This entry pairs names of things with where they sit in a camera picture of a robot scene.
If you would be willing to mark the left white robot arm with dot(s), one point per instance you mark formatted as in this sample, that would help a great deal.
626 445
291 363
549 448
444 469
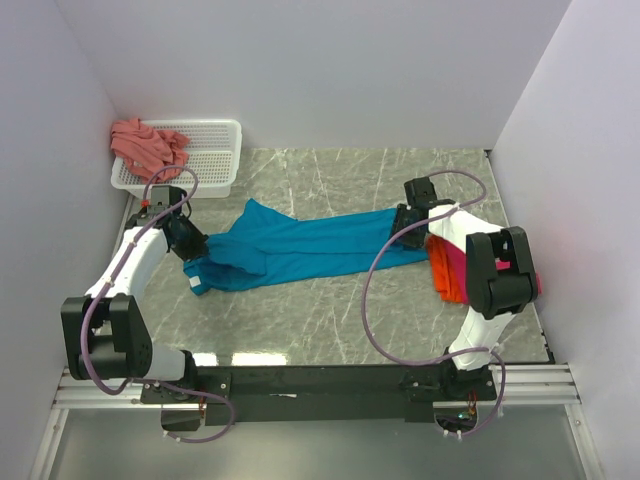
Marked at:
104 332

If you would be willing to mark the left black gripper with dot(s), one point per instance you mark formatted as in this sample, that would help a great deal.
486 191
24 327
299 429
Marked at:
198 243

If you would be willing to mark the black base beam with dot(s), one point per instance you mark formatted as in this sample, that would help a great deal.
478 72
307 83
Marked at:
315 393

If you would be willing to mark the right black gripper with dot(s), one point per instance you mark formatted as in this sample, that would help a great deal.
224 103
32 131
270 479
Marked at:
412 241

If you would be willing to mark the aluminium rail frame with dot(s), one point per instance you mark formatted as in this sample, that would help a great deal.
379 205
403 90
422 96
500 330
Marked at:
526 385

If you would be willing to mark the orange folded t shirt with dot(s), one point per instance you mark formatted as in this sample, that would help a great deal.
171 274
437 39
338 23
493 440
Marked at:
443 273

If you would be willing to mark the pink folded t shirt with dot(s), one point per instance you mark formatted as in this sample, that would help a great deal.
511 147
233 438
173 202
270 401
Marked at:
458 260

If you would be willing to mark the salmon crumpled t shirt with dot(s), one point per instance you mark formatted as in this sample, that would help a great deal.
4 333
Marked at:
147 151

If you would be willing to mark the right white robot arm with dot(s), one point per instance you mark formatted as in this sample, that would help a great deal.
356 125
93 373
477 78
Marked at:
486 266

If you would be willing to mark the blue t shirt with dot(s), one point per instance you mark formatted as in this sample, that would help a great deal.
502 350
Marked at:
265 247

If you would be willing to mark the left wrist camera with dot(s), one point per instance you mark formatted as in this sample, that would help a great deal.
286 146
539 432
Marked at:
158 196

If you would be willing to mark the white plastic basket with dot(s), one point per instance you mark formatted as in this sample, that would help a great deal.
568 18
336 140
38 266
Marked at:
214 155

